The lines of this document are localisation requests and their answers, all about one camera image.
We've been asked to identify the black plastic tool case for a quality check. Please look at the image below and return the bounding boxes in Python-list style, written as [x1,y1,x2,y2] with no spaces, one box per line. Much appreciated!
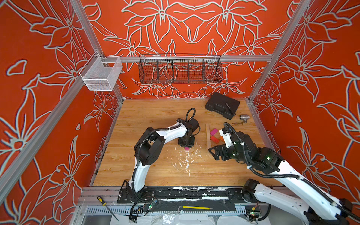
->
[205,92,240,120]

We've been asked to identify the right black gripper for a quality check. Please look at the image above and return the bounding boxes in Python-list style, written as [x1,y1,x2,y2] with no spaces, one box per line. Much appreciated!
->
[208,142,251,164]

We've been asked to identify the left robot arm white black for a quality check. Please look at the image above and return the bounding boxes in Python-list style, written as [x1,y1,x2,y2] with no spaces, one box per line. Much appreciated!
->
[121,108,201,222]

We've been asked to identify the black wire wall basket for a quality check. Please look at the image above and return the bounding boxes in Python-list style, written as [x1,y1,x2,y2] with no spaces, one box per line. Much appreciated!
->
[138,53,223,84]

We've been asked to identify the screwdriver yellow black handle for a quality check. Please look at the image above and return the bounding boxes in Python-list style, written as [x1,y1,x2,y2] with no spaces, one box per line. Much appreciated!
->
[97,196,119,222]

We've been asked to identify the white mesh wall basket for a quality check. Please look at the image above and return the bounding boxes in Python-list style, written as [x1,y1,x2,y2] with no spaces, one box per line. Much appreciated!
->
[80,52,123,91]

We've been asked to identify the red building block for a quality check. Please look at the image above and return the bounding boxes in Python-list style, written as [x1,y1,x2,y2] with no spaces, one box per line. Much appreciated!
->
[211,136,220,144]

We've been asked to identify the small silver metal fitting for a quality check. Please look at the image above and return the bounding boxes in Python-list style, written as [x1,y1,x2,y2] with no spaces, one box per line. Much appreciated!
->
[239,114,250,124]

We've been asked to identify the yellow pencil on rail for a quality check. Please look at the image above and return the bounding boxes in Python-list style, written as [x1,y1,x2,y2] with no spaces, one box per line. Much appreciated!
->
[182,206,213,210]

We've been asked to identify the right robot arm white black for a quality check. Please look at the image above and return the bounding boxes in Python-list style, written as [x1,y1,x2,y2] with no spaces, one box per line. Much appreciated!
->
[209,122,360,225]

